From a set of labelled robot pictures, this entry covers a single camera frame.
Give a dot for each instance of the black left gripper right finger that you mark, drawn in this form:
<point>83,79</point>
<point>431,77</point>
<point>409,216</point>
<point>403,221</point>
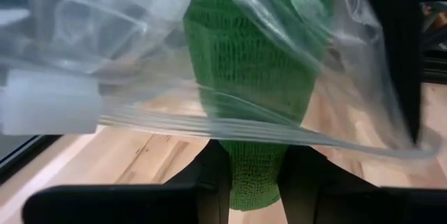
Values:
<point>349,204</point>

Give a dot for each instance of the green bandage roll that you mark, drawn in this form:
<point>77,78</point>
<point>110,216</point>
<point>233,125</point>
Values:
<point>251,182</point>

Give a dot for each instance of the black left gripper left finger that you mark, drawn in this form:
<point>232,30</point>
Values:
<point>139,204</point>

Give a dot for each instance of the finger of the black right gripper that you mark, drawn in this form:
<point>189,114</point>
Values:
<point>401,25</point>

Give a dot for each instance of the clear plastic zip bag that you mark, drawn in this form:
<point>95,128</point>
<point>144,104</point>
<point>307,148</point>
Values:
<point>139,88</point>

